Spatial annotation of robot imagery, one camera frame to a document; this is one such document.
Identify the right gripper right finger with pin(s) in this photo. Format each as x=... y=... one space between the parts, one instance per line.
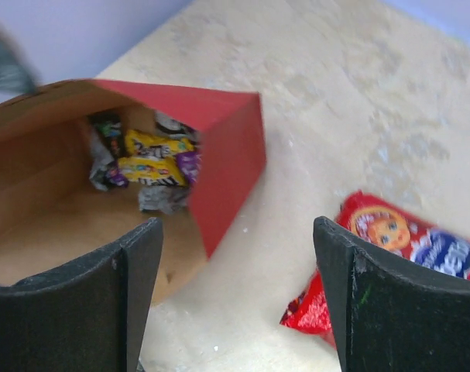
x=387 y=313

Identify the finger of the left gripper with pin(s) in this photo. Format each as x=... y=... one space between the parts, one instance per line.
x=16 y=77

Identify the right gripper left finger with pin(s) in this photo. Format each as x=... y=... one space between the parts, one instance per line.
x=86 y=315

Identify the red paper bag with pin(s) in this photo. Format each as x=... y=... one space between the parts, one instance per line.
x=62 y=194

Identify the yellow candy packet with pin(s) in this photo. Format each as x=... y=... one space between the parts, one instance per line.
x=155 y=147
x=152 y=172

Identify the purple candy packet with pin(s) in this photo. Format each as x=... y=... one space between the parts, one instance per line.
x=188 y=163

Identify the silver crumpled wrapper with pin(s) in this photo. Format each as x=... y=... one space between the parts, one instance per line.
x=162 y=199

